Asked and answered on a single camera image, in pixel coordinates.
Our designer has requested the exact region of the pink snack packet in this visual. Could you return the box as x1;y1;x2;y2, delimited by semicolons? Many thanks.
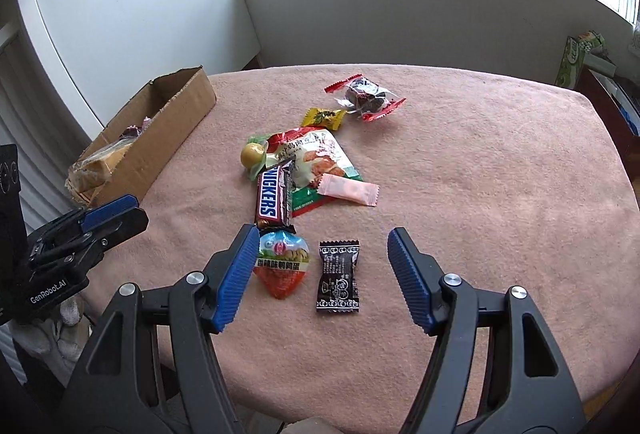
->
316;173;381;207

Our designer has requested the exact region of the green printed carton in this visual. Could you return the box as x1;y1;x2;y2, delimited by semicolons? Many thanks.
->
554;30;609;90

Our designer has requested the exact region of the brown cardboard box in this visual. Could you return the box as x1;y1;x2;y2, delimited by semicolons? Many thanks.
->
65;66;217;208

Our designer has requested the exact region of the person's left hand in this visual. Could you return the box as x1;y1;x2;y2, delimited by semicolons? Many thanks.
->
15;296;93;387

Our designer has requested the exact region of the wrapped bread packet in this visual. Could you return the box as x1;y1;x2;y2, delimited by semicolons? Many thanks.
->
65;141;135;208

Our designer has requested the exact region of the round yellow jelly cup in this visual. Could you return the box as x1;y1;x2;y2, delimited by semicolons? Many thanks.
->
240;140;269;169

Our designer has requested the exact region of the brown chocolate bar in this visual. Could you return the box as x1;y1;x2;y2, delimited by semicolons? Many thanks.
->
255;162;297;230

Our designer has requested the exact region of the dark wooden cabinet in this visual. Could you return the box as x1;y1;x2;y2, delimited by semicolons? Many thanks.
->
575;66;640;187

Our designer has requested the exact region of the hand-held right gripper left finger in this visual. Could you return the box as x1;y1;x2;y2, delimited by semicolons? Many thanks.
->
60;223;260;434

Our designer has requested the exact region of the clear red-edged dark snack packet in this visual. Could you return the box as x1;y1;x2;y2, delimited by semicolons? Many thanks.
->
324;74;407;123

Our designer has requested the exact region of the large green red snack pouch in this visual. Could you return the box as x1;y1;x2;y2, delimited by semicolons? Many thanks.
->
248;126;362;219

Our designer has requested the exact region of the yellow candy packet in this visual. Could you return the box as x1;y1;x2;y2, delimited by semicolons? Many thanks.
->
300;107;347;131

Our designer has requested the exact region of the white cabinet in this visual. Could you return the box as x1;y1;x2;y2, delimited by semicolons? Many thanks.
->
12;0;264;143

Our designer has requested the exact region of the small dark red candy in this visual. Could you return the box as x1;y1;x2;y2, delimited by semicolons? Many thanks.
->
121;116;152;138

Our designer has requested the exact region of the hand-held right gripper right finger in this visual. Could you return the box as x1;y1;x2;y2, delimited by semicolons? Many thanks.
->
386;227;587;434

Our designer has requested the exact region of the green orange egg packet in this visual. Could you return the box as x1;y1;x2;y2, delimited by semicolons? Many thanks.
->
253;229;310;300

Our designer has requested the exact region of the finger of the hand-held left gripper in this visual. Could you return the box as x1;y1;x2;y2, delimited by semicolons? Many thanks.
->
75;206;150;261
75;195;141;233

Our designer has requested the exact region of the black candy packet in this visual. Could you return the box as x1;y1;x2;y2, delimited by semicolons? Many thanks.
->
315;239;362;314

